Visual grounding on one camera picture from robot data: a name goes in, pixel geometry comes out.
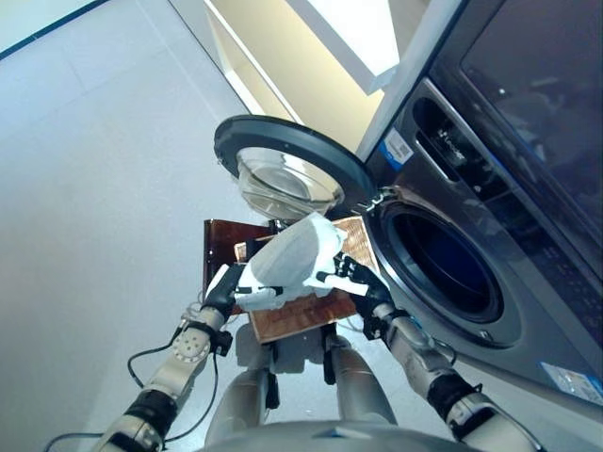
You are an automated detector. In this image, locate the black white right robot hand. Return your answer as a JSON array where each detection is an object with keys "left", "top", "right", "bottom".
[{"left": 316, "top": 251, "right": 394, "bottom": 317}]

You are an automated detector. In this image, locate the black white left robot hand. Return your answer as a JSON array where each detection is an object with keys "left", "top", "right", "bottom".
[{"left": 202, "top": 262, "right": 286, "bottom": 313}]

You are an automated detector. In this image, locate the light grey garment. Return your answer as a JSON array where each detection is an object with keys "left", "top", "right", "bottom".
[{"left": 247, "top": 211, "right": 346, "bottom": 300}]

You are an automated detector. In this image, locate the dark grey washing machine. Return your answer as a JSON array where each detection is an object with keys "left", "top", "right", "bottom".
[{"left": 355, "top": 77, "right": 603, "bottom": 452}]

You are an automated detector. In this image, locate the brown wicker laundry basket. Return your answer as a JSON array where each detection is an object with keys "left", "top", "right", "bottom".
[{"left": 234, "top": 216, "right": 379, "bottom": 347}]

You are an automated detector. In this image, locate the blue white label sticker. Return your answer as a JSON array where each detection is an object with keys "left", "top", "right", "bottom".
[{"left": 379, "top": 129, "right": 416, "bottom": 167}]

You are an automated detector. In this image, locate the grey robot torso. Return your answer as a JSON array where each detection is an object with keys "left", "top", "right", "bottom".
[{"left": 202, "top": 418, "right": 472, "bottom": 452}]

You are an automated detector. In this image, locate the round glass washer door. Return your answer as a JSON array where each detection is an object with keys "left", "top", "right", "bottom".
[{"left": 213, "top": 114, "right": 379, "bottom": 223}]

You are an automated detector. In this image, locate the white energy label sticker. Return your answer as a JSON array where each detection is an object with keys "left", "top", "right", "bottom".
[{"left": 536, "top": 361, "right": 603, "bottom": 407}]

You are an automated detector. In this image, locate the white counter cabinet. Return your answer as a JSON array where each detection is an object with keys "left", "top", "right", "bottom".
[{"left": 169, "top": 0, "right": 402, "bottom": 153}]

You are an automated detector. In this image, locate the thin grey floor cable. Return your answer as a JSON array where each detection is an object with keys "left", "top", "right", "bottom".
[{"left": 185, "top": 287, "right": 209, "bottom": 322}]

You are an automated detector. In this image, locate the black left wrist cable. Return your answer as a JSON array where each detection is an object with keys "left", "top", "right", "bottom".
[{"left": 44, "top": 346, "right": 221, "bottom": 452}]

